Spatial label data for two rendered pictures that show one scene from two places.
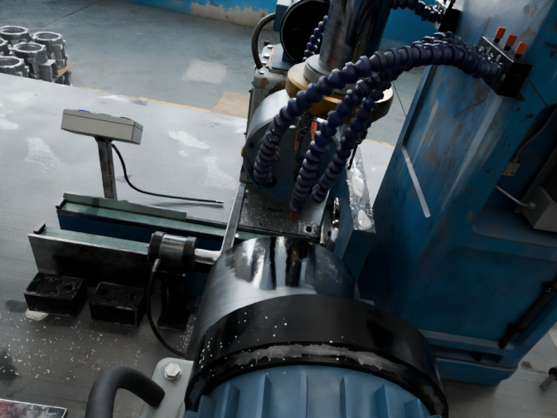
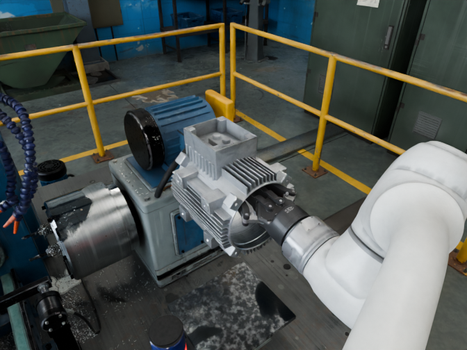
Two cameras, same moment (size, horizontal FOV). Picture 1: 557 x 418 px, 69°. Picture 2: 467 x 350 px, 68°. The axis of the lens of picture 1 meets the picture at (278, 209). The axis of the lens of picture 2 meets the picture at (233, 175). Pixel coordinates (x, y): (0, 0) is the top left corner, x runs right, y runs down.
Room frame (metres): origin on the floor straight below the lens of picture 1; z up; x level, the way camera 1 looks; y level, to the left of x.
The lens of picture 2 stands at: (0.44, 0.85, 1.78)
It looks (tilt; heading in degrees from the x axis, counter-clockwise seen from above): 35 degrees down; 237
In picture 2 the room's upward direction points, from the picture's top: straight up
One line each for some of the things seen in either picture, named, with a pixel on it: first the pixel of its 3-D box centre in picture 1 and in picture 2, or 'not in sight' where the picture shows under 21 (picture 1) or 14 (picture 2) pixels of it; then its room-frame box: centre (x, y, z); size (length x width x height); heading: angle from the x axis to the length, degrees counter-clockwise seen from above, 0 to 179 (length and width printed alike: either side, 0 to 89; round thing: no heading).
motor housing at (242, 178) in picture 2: not in sight; (231, 192); (0.11, 0.35, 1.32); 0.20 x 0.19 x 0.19; 93
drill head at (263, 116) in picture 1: (293, 135); not in sight; (1.03, 0.00, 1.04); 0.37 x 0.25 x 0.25; 3
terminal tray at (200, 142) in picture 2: not in sight; (219, 147); (0.11, 0.31, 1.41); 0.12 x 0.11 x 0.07; 93
